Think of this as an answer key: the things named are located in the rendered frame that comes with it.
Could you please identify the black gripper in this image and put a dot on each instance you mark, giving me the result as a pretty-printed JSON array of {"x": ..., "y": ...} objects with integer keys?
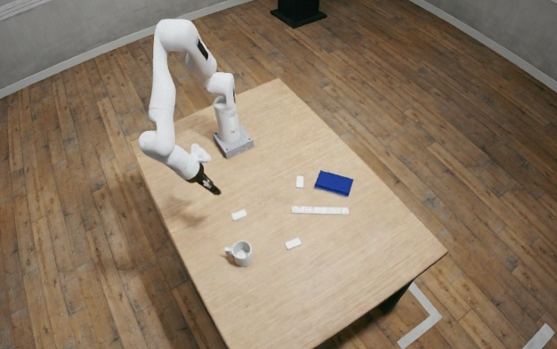
[{"x": 201, "y": 178}]

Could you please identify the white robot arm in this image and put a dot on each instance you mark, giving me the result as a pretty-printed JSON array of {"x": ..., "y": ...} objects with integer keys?
[{"x": 182, "y": 36}]

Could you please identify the grey mug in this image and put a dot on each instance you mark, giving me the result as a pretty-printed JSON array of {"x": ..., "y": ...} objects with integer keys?
[{"x": 241, "y": 249}]

